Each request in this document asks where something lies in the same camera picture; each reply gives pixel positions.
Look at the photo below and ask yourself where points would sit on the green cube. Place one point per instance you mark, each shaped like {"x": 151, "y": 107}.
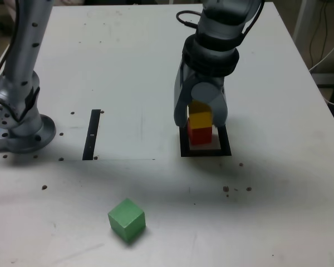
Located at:
{"x": 126, "y": 219}

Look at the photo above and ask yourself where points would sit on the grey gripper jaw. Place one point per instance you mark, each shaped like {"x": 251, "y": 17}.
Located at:
{"x": 220, "y": 111}
{"x": 181, "y": 97}

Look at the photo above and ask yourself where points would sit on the white frame leg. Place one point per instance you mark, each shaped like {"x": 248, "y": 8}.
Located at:
{"x": 300, "y": 19}

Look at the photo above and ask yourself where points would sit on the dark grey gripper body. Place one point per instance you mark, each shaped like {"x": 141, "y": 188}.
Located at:
{"x": 211, "y": 79}

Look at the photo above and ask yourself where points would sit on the black tape strip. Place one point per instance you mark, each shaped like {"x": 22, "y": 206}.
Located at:
{"x": 91, "y": 125}

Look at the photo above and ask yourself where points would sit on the yellow cube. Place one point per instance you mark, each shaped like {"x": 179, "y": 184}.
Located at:
{"x": 200, "y": 119}

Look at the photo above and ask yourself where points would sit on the black tape square outline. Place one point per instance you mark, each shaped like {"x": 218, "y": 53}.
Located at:
{"x": 206, "y": 153}

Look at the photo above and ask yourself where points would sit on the red cube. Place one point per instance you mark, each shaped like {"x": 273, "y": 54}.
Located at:
{"x": 200, "y": 136}

